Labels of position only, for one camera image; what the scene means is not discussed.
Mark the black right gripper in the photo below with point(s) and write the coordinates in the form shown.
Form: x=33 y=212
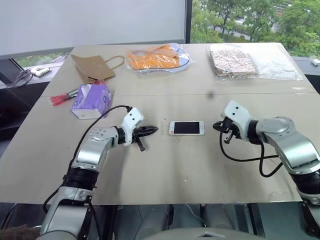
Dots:
x=232 y=130

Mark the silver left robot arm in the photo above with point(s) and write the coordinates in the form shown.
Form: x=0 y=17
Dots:
x=95 y=147

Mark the small white sill device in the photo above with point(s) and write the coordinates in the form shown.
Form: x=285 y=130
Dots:
x=315 y=62

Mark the white smartphone black screen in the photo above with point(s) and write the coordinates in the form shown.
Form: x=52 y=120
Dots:
x=187 y=128

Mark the purple tissue pack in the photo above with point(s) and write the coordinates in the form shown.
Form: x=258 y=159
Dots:
x=92 y=101

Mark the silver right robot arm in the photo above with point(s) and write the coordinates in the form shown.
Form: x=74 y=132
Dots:
x=290 y=145

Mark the white roller blind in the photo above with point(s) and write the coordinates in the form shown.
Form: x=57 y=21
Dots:
x=92 y=22

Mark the clear plastic bag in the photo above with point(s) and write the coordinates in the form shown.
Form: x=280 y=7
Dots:
x=277 y=65

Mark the orange bag in plastic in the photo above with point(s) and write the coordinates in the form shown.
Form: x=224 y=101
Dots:
x=155 y=60

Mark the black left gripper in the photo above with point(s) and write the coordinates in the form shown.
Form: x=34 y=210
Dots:
x=137 y=136

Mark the brown patterned packet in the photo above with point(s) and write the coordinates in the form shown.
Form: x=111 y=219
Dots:
x=232 y=61

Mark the grey rounded robot body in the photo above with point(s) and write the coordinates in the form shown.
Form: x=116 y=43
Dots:
x=200 y=235

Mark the dark window frame post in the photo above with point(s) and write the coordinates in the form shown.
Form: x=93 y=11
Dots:
x=188 y=21

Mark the white power strip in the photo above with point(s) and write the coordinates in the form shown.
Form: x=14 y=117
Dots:
x=40 y=71

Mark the brown paper bag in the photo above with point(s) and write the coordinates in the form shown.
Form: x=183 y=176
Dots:
x=93 y=67

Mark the clear phone case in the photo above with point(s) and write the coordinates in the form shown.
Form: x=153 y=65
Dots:
x=165 y=129

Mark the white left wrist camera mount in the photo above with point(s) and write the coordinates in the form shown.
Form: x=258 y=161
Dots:
x=131 y=122

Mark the black marker pen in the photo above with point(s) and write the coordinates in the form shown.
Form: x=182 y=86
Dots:
x=71 y=94

